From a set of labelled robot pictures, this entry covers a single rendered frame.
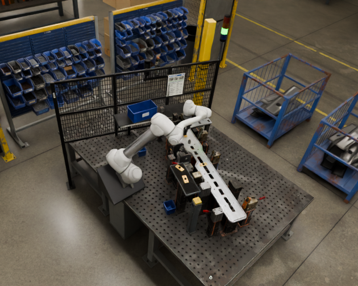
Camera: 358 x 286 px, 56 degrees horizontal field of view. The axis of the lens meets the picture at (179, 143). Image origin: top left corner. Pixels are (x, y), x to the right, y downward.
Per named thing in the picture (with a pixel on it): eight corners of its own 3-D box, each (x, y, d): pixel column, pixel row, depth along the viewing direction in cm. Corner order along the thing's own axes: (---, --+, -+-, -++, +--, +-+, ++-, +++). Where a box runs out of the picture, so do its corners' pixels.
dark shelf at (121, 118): (192, 114, 400) (192, 112, 398) (119, 128, 367) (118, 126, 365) (184, 103, 414) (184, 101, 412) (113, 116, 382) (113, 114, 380)
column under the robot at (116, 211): (124, 239, 379) (123, 204, 335) (108, 222, 394) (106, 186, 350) (145, 225, 396) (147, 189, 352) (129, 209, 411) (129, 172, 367)
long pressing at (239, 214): (250, 217, 299) (251, 215, 298) (229, 224, 291) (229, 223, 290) (186, 122, 388) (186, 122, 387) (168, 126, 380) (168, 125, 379)
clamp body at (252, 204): (251, 224, 328) (261, 201, 303) (238, 228, 323) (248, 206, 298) (245, 215, 335) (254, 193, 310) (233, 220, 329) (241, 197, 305)
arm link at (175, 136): (187, 132, 304) (177, 122, 300) (183, 143, 289) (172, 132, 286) (177, 139, 311) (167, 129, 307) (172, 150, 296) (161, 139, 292)
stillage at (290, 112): (273, 99, 624) (289, 52, 560) (309, 121, 583) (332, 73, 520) (230, 122, 559) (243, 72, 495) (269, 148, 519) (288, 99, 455)
